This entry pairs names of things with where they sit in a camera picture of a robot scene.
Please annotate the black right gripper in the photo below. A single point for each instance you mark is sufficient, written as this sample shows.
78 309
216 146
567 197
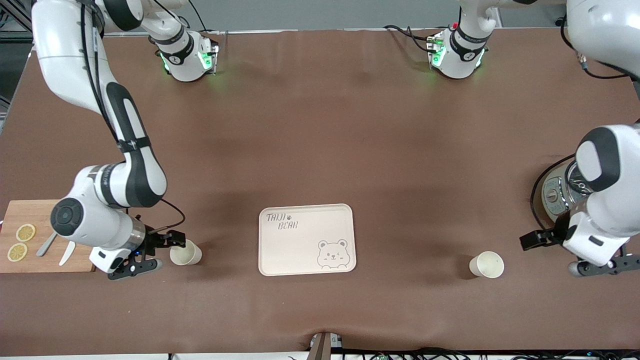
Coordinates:
153 241

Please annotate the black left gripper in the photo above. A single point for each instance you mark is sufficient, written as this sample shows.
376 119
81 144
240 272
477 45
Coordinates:
554 235

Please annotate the white IKEA cup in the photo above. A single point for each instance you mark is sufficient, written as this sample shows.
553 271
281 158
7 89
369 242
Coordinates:
186 253
487 265

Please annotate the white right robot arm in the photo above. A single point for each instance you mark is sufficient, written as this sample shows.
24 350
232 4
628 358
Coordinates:
65 55

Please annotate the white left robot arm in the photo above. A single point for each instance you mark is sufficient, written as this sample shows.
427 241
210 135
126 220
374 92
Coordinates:
607 210

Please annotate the grey electric cooking pot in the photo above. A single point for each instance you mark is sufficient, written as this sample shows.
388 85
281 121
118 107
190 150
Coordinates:
552 195

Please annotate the glass pot lid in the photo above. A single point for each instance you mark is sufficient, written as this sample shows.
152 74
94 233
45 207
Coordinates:
577 182

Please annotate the white plastic knife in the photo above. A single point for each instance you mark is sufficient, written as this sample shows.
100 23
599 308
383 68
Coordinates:
66 254

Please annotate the beige bear print tray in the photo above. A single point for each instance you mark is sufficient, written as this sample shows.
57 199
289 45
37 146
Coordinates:
305 240

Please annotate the grey plastic knife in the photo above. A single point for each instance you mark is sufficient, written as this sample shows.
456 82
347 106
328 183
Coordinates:
46 246

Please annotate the wooden cutting board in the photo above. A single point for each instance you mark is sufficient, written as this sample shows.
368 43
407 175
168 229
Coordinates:
30 210

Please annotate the yellow lemon slice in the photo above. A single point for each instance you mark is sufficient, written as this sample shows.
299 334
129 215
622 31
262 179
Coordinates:
25 232
17 252

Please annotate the brown table cover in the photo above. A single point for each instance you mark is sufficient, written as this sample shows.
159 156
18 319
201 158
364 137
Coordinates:
320 140

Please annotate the metal table edge bracket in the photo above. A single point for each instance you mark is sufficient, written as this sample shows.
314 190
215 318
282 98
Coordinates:
322 345

